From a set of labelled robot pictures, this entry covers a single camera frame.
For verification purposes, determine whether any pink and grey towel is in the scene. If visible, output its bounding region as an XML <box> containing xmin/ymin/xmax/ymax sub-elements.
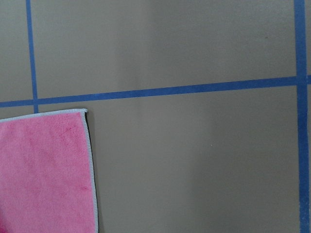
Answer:
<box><xmin>0</xmin><ymin>109</ymin><xmax>99</xmax><ymax>233</ymax></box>

